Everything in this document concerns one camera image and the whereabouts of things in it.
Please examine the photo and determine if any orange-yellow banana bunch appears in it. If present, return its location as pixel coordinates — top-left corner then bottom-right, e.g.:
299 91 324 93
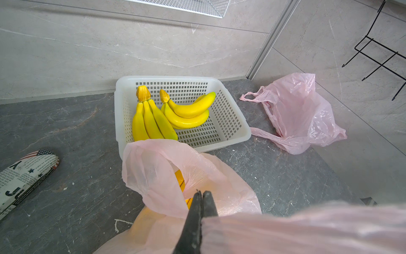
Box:
175 170 193 209

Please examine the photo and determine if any bright yellow banana bunch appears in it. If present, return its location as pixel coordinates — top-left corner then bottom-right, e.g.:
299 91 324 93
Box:
160 90 216 129

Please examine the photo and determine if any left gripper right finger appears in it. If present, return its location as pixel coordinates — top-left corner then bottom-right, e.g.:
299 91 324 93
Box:
203 191 218 218

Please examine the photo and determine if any yellow-green banana bunch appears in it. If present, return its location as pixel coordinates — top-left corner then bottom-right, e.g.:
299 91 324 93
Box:
132 85 178 141

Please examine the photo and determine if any white wire wall basket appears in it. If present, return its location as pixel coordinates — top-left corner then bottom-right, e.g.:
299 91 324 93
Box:
129 0 230 19

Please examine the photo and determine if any pink printed plastic bag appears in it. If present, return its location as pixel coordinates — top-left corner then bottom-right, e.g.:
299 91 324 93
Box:
97 139 406 254

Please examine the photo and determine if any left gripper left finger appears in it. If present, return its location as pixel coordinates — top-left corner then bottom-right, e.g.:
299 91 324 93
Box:
173 191 203 254

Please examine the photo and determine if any black wire hook rack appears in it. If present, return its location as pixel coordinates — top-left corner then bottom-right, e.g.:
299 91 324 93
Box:
342 1 406 101

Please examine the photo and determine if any plain pink plastic bag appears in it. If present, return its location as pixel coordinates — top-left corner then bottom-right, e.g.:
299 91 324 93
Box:
240 73 347 155

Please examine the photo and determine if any white plastic basket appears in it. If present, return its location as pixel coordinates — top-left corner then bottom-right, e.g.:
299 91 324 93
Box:
114 76 251 157

